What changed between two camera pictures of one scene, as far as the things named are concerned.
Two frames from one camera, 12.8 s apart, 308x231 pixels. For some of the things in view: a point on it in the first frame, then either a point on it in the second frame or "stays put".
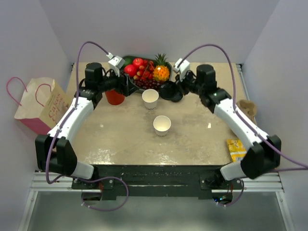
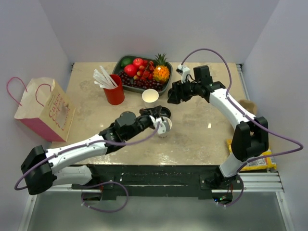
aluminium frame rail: x=272 y=183 stays put
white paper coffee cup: x=161 y=124 stays put
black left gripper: x=125 y=86 to x=153 y=111
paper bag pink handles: x=43 y=105 stays put
